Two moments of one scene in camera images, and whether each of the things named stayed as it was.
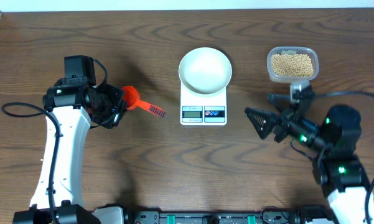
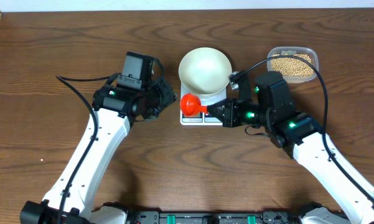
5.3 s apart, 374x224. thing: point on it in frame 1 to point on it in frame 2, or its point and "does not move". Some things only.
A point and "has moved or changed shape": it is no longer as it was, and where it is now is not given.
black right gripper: (271, 119) to (230, 119)
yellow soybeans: (292, 65) does not move
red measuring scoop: (132, 96) has moved or changed shape
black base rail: (303, 216) does not move
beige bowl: (205, 70) does not move
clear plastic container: (292, 64) does not move
